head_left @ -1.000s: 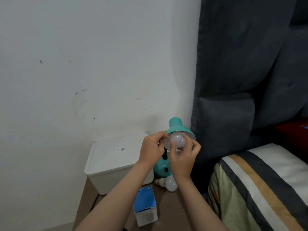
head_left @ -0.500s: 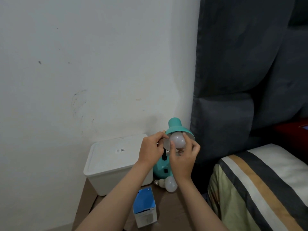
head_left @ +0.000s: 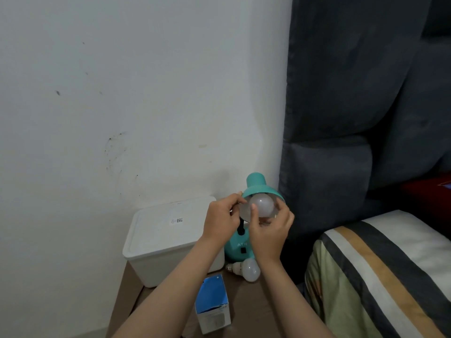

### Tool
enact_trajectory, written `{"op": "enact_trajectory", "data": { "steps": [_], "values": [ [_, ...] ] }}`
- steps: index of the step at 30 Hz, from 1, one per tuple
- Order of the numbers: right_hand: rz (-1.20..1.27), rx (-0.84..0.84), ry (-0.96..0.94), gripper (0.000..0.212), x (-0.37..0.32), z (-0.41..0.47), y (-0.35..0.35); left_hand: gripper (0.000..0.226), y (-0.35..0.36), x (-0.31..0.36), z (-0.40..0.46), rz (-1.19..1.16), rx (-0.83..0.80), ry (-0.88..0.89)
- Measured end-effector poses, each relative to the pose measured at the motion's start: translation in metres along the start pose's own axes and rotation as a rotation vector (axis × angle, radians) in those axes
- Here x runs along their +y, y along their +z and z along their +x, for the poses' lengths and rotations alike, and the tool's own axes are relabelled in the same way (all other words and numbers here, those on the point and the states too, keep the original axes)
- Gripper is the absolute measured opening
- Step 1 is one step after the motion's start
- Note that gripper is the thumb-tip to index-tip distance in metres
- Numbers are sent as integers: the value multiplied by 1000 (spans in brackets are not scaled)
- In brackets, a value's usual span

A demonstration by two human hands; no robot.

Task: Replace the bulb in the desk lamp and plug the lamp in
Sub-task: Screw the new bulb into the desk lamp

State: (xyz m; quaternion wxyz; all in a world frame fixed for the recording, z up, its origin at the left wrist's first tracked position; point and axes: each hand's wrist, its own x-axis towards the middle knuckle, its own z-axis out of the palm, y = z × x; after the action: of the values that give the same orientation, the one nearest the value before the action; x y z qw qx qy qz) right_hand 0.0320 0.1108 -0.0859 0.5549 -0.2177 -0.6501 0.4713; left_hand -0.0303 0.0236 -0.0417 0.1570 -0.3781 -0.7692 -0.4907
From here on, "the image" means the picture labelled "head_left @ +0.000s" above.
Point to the person's left hand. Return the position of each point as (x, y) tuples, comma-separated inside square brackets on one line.
[(218, 221)]

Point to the person's right thumb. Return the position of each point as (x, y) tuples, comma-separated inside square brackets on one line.
[(254, 214)]

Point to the person's left forearm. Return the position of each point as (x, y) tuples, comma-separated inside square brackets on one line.
[(169, 295)]

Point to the teal desk lamp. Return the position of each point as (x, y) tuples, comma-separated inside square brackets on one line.
[(259, 186)]

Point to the striped bed cover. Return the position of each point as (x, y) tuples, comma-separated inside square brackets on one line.
[(380, 278)]

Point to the dark grey upholstered headboard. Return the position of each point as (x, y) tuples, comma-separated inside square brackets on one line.
[(352, 102)]

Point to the red cushion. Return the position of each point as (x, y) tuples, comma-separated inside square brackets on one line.
[(426, 204)]

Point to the white frosted light bulb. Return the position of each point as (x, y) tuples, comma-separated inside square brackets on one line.
[(249, 271), (265, 204)]

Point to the small white barcode sticker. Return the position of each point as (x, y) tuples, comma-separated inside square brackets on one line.
[(177, 221)]

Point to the white lidded plastic storage box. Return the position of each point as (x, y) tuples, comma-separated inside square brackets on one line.
[(165, 242)]

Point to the person's right forearm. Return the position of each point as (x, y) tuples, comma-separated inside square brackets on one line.
[(289, 302)]

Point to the person's left thumb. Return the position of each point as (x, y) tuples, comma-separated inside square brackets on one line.
[(236, 209)]

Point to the person's right hand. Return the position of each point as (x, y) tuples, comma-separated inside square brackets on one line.
[(269, 239)]

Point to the blue and white bulb carton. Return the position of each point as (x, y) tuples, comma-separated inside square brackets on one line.
[(211, 302)]

